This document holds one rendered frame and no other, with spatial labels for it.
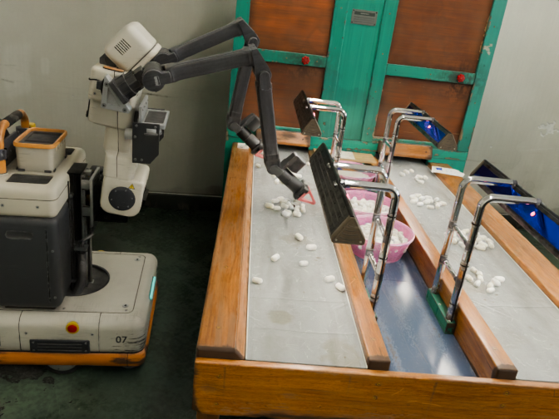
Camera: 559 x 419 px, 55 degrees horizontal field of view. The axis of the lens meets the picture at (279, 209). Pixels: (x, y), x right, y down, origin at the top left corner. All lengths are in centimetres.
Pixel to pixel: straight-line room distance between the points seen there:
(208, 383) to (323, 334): 33
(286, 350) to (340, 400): 18
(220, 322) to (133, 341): 95
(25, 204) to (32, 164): 19
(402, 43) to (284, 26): 62
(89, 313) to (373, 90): 179
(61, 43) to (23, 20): 25
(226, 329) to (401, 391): 46
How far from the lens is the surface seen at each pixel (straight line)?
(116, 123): 217
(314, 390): 138
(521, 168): 454
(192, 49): 236
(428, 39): 301
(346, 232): 124
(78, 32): 377
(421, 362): 157
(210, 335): 136
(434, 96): 307
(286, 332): 145
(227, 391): 138
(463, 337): 167
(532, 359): 162
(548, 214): 157
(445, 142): 229
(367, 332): 146
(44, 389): 243
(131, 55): 208
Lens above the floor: 157
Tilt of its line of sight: 22 degrees down
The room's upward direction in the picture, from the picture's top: 7 degrees clockwise
